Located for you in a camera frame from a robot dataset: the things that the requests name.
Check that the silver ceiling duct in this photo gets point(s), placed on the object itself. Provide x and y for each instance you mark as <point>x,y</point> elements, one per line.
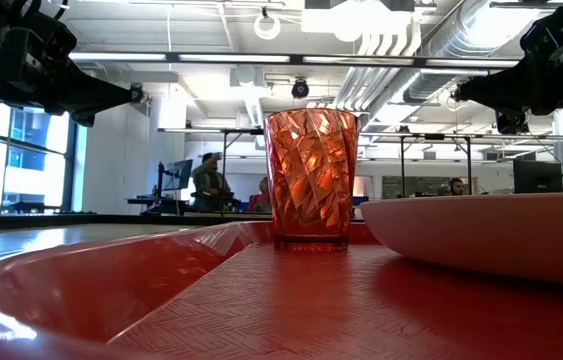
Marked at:
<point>456,40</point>

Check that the black background desk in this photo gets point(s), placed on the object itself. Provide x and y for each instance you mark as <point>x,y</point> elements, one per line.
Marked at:
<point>161,205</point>

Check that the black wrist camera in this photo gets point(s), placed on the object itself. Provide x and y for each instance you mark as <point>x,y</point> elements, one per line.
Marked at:
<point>46,40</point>
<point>551,35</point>

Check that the person with cap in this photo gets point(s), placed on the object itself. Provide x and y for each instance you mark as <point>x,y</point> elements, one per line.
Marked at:
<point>208,185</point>

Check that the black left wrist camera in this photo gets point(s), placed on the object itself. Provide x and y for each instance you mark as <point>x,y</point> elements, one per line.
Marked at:
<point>46,40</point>

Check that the black ceiling camera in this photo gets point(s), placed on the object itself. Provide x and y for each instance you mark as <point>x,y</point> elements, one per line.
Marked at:
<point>136,93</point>

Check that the black background rig frame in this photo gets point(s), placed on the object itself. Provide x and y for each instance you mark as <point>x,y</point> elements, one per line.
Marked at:
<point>402,165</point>
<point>224,150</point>

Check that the red plastic tray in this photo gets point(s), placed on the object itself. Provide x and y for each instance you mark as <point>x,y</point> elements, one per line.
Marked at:
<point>281,310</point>

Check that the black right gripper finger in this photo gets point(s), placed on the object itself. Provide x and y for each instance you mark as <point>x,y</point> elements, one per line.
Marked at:
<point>513,122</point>
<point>506,87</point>

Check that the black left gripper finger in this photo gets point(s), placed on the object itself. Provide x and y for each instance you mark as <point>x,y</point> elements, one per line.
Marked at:
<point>82,118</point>
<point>91,92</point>

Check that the black aluminium table frame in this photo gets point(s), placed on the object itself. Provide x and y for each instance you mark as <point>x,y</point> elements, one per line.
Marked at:
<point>111,219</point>

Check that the black computer monitor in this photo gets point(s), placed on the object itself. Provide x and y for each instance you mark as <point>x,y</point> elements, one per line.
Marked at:
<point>179,172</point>
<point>536,176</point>

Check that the black overhead camera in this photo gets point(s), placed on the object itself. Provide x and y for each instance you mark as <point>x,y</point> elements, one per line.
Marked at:
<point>300,90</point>

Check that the orange faceted plastic cup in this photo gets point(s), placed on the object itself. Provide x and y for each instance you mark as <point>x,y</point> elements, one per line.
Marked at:
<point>311,190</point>

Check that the salmon pink plate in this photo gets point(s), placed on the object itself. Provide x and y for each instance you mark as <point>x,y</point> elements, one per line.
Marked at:
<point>486,237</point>

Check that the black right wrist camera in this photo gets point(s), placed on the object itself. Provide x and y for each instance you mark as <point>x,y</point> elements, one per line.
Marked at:
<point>551,35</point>

